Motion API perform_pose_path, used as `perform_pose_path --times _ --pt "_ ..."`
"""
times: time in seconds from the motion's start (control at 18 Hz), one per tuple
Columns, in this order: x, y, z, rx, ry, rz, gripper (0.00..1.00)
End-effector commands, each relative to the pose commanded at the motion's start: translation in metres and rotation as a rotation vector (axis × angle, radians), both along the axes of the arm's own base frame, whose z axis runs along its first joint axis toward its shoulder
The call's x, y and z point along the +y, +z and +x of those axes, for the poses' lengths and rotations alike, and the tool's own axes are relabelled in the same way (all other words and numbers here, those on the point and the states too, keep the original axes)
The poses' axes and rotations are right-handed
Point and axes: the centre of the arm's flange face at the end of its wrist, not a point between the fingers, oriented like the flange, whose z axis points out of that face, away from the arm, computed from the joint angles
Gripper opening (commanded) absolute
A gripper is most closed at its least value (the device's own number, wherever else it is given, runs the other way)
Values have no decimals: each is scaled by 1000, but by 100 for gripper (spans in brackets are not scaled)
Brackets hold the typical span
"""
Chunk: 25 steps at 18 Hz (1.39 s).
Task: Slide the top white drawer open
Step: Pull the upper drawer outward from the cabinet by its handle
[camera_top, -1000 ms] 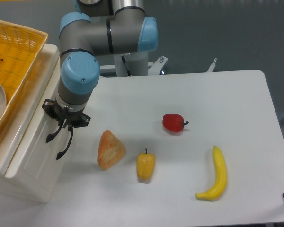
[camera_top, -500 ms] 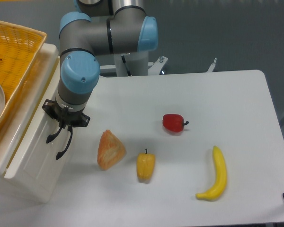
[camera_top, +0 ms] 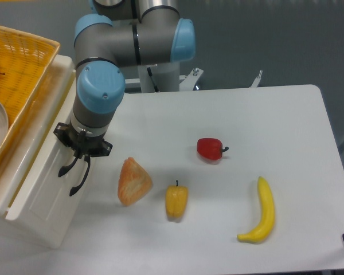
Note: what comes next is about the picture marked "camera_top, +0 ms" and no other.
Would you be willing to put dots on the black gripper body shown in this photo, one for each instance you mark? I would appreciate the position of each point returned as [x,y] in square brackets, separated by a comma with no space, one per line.
[94,146]

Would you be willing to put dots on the black top drawer handle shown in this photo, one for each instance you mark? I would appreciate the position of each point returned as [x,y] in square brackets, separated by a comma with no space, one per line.
[65,169]

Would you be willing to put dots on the black drawer handle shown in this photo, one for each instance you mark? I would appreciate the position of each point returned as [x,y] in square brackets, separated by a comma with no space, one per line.
[65,169]
[75,189]

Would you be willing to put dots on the white drawer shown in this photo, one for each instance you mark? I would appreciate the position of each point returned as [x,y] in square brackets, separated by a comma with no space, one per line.
[42,210]

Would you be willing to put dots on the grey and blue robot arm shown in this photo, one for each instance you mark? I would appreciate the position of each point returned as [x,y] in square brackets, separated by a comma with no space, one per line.
[115,35]

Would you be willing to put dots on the white drawer cabinet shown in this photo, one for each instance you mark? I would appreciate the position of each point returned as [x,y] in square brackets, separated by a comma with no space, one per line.
[28,142]

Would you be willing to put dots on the triangular bread pastry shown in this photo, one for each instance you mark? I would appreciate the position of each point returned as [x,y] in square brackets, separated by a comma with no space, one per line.
[134,182]

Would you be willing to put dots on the yellow bell pepper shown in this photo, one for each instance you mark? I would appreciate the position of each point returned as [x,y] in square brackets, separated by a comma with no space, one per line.
[176,199]

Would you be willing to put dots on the yellow woven basket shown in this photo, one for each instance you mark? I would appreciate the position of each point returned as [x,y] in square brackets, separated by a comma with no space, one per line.
[25,59]

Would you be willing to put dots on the red bell pepper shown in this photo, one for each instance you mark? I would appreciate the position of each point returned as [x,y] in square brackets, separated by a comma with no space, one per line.
[210,149]

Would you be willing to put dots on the yellow banana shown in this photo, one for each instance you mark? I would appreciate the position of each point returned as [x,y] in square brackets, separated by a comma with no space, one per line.
[267,221]

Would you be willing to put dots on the black lower drawer handle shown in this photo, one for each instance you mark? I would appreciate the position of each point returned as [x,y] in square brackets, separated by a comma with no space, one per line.
[75,189]

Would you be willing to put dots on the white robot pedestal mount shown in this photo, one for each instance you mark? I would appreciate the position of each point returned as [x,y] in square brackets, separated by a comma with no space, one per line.
[187,76]

